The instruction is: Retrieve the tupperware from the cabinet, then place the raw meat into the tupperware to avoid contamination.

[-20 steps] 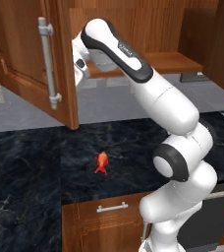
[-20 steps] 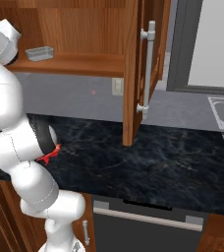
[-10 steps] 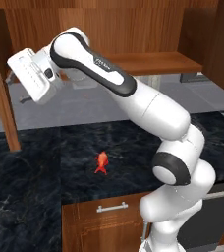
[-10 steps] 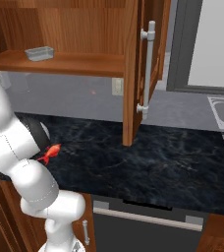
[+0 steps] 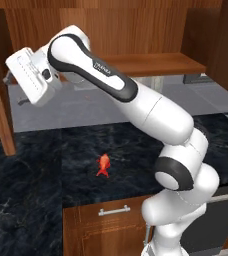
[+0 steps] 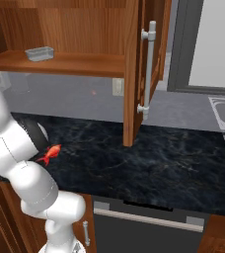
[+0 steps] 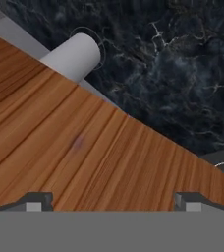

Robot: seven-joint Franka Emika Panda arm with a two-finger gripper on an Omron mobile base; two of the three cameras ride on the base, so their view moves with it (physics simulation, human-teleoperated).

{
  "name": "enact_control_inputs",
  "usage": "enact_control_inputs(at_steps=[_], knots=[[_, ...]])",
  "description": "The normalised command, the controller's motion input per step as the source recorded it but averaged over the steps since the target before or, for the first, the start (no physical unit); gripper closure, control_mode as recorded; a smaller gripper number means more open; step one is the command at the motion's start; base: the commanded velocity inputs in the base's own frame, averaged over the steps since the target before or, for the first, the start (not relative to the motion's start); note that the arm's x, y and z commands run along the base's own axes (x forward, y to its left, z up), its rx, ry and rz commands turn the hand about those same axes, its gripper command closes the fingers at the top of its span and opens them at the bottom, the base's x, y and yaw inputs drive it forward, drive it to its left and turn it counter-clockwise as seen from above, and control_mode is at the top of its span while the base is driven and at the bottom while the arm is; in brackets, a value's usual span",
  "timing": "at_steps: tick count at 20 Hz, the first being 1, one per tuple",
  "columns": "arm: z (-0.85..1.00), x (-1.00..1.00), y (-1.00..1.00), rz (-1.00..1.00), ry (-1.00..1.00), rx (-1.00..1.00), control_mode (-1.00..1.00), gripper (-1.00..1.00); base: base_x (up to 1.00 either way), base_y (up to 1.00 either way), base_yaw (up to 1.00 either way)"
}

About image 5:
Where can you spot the wooden cupboard door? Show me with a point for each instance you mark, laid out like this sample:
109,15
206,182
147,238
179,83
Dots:
106,241

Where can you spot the wooden cabinet shelf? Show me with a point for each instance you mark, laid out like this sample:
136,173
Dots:
159,64

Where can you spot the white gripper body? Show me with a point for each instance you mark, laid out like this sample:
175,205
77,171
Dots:
27,75

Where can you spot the black dishwasher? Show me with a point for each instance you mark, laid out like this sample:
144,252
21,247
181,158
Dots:
212,226

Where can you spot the wooden wall cabinet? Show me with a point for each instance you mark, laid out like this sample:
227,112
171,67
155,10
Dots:
132,26

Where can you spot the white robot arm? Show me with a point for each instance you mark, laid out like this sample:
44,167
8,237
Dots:
159,116

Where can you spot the wooden drawer front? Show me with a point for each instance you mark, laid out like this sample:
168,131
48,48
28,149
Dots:
86,216

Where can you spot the red raw meat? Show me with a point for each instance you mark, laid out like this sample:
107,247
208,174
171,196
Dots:
103,164

